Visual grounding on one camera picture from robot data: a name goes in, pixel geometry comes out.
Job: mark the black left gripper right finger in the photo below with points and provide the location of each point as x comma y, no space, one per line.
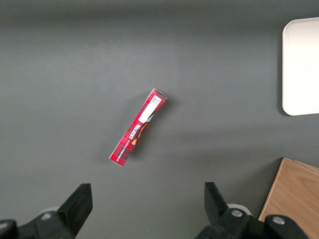
224,219

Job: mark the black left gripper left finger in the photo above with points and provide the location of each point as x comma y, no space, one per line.
72,211

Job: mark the white plastic tray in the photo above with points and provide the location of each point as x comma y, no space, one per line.
301,66

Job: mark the wooden board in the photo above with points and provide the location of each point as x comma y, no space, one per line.
292,196

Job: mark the red tartan shortbread box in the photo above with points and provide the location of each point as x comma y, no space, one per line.
138,127

